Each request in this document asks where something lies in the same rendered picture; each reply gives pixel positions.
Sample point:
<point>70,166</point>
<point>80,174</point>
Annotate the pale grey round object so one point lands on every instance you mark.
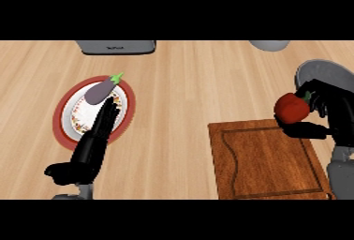
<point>269,45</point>

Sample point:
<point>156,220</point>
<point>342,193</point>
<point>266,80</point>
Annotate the brown wooden cutting board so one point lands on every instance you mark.
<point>269,162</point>

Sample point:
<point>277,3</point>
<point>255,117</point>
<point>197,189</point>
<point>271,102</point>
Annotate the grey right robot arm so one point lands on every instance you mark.
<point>343,173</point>

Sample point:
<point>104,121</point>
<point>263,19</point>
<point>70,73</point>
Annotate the grey appliance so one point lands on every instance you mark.
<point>117,47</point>

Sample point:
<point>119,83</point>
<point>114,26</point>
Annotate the red round placemat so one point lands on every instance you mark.
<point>60,125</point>

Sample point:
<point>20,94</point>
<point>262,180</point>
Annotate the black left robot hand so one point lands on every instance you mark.
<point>92,146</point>

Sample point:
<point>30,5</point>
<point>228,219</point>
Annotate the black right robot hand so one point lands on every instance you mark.
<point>337,109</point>

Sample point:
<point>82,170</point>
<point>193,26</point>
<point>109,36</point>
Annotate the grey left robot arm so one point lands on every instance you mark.
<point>79,191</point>

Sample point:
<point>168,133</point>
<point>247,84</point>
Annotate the purple eggplant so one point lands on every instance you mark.
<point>101,89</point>

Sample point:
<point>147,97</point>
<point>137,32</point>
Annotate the white patterned plate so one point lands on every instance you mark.
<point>80,115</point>

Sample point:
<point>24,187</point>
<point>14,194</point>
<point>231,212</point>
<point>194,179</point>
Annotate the grey pan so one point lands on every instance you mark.
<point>328,73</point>

